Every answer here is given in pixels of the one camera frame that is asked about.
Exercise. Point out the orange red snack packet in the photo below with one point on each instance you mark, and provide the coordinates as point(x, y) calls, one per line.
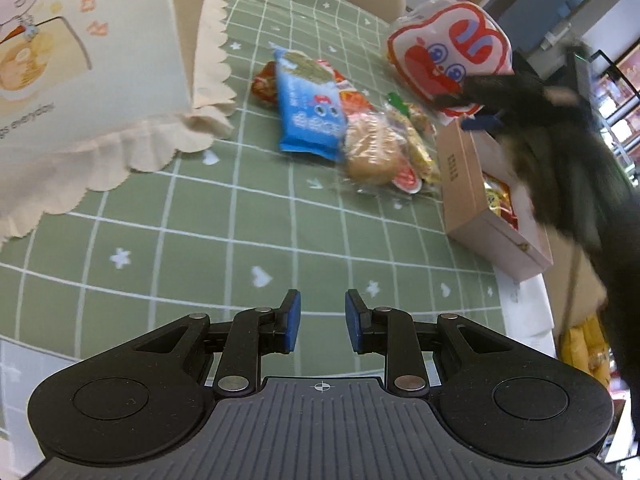
point(352, 102)

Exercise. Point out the cream cartoon food cover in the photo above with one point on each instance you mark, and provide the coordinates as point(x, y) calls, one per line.
point(100, 85)

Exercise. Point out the white red spoon-shaped packet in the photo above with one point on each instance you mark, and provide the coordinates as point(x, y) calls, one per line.
point(407, 180)

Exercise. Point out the person's right forearm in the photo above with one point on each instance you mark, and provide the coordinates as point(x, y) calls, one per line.
point(600, 220)

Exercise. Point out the red spicy strip packet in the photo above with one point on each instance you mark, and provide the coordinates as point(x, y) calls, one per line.
point(264, 85)

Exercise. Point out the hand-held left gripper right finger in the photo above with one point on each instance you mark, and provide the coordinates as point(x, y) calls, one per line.
point(352, 322)

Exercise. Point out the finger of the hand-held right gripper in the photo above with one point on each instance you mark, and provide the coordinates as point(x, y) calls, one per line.
point(470, 97)

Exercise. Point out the white paper with script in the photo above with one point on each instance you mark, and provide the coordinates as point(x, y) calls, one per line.
point(525, 310)

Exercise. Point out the bread bun in clear wrapper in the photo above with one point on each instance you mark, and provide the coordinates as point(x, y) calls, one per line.
point(372, 150)

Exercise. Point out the yellow cracker packet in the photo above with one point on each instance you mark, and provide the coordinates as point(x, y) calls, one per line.
point(417, 150)

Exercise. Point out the grey grid cutting mat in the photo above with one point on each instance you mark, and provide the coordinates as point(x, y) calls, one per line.
point(20, 385)

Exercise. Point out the yellow packaged goods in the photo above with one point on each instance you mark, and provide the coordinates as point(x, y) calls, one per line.
point(585, 355)

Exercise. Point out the pink cardboard box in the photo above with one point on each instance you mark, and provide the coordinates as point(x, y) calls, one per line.
point(470, 200)

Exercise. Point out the blue snack packet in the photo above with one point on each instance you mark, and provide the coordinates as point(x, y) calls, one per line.
point(310, 120)

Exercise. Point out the pile of mixed snack packets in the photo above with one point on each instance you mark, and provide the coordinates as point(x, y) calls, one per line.
point(497, 197)

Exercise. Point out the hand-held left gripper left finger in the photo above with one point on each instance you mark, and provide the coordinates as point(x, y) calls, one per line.
point(294, 322)

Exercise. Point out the rabbit face snack bag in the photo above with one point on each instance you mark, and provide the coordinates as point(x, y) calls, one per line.
point(450, 35)

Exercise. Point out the green checked tablecloth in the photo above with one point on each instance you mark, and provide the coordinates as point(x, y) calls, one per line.
point(250, 240)

